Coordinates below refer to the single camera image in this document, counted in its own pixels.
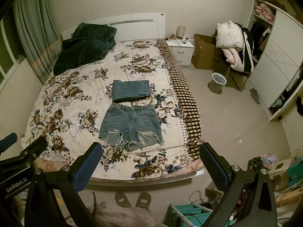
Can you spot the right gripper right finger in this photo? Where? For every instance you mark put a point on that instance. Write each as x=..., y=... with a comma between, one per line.
x=254, y=184

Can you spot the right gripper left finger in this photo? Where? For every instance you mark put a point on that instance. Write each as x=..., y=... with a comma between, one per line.
x=74, y=178

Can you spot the ripped denim shorts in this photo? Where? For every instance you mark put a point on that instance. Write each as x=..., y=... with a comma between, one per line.
x=131, y=128

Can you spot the left grey slipper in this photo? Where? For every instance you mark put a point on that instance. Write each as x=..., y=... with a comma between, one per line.
x=122, y=200

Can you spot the grey slipper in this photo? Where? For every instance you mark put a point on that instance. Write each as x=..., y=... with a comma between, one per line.
x=122, y=200
x=144, y=200

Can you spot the floral bed quilt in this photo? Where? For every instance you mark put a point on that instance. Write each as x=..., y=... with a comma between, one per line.
x=136, y=103

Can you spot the teal plastic crate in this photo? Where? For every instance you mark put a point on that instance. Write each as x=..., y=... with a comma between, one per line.
x=188, y=215

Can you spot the right grey slipper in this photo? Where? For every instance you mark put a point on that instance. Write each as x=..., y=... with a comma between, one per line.
x=144, y=200

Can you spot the folded denim pants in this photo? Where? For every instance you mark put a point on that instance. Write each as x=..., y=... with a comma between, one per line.
x=130, y=90

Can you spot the wooden chair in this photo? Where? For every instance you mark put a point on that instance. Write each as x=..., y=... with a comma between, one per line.
x=239, y=78

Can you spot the grey waste bin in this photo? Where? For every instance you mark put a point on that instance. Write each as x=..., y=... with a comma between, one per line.
x=217, y=82

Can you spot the dark green blanket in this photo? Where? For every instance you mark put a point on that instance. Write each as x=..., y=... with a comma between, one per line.
x=89, y=43

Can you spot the green curtain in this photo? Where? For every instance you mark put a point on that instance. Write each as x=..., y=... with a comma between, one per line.
x=38, y=35

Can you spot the pink garment on chair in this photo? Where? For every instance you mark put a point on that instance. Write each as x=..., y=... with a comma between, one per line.
x=233, y=58

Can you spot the brown cardboard box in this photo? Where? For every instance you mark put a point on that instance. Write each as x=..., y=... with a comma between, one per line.
x=206, y=54

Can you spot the white nightstand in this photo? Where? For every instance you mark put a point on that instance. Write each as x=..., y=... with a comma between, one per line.
x=182, y=51

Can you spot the white wardrobe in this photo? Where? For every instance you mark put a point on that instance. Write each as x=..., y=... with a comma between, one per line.
x=276, y=76

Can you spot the white puffer jacket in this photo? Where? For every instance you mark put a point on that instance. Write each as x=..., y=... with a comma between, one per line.
x=229, y=35

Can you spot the white bed headboard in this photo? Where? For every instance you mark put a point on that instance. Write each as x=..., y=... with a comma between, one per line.
x=136, y=26

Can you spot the beige table lamp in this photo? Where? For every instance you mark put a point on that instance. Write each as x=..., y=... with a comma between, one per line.
x=180, y=32

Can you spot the pink bedding on shelf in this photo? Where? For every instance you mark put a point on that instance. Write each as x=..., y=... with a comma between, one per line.
x=265, y=12

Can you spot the window frame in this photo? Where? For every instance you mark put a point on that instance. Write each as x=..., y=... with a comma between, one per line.
x=12, y=52

